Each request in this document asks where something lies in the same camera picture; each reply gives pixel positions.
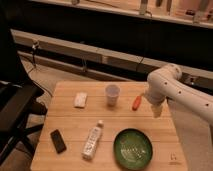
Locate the pale wooden gripper finger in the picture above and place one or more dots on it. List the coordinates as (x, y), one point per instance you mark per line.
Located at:
(157, 110)

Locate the red pepper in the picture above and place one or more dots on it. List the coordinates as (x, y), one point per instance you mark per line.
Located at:
(136, 103)

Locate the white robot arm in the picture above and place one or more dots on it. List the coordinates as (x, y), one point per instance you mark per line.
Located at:
(165, 82)

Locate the translucent plastic cup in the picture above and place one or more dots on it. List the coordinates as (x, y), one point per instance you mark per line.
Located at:
(112, 93)

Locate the green round bowl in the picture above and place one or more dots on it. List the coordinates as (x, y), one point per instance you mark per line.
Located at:
(132, 149)

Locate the white plastic bottle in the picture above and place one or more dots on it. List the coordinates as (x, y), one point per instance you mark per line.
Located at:
(93, 138)

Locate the white sponge block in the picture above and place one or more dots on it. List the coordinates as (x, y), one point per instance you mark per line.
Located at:
(80, 100)

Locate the black smartphone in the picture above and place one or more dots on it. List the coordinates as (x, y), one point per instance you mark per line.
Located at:
(58, 141)

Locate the black office chair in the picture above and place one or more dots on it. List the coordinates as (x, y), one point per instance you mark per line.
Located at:
(18, 99)

